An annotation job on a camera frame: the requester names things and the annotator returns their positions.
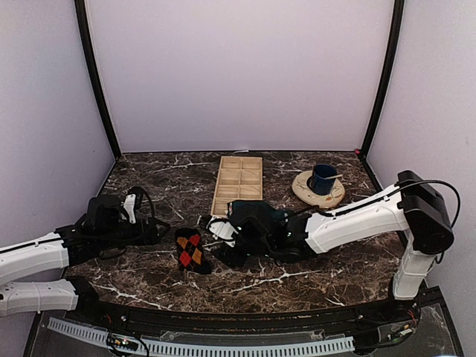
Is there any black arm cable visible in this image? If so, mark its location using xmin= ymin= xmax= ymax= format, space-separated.
xmin=289 ymin=179 xmax=462 ymax=265
xmin=128 ymin=185 xmax=155 ymax=228

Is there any black red yellow argyle sock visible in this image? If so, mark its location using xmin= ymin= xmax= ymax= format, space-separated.
xmin=175 ymin=228 xmax=212 ymax=275

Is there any white slotted cable duct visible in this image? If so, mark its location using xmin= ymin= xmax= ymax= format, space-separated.
xmin=47 ymin=318 xmax=356 ymax=356

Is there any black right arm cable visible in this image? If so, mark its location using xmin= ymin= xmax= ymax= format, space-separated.
xmin=289 ymin=179 xmax=462 ymax=265

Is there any dark green sock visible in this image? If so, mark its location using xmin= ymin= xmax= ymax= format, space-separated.
xmin=227 ymin=200 xmax=295 ymax=234

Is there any beige ceramic plate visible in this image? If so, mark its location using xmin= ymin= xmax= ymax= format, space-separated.
xmin=292 ymin=170 xmax=345 ymax=209

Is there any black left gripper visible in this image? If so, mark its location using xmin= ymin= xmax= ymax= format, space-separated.
xmin=97 ymin=216 xmax=170 ymax=251

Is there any blue enamel mug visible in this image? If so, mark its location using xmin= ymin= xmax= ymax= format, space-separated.
xmin=306 ymin=164 xmax=338 ymax=196

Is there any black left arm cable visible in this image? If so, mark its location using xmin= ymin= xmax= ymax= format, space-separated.
xmin=128 ymin=185 xmax=155 ymax=228

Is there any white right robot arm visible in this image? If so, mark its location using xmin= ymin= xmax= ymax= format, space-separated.
xmin=205 ymin=170 xmax=457 ymax=323

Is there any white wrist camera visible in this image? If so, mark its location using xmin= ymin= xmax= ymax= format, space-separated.
xmin=201 ymin=216 xmax=238 ymax=248
xmin=122 ymin=193 xmax=136 ymax=224

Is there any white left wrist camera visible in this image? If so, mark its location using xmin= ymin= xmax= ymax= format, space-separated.
xmin=122 ymin=193 xmax=136 ymax=224

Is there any black left frame post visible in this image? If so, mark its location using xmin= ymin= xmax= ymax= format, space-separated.
xmin=74 ymin=0 xmax=122 ymax=160

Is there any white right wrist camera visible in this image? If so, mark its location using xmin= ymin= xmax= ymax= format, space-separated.
xmin=201 ymin=216 xmax=238 ymax=248

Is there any black frame post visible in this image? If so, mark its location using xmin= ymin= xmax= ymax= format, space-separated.
xmin=74 ymin=0 xmax=122 ymax=160
xmin=361 ymin=0 xmax=405 ymax=161

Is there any black front table rail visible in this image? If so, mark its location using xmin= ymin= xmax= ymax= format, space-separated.
xmin=65 ymin=300 xmax=421 ymax=335

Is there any white spoon in mug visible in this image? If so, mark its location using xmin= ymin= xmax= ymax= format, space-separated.
xmin=323 ymin=174 xmax=343 ymax=180

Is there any wooden compartment tray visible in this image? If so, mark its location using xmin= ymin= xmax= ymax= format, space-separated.
xmin=210 ymin=156 xmax=263 ymax=217

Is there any black right frame post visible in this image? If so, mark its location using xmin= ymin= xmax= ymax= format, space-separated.
xmin=361 ymin=0 xmax=405 ymax=161

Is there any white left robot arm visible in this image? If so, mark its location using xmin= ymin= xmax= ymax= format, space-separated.
xmin=1 ymin=187 xmax=170 ymax=324

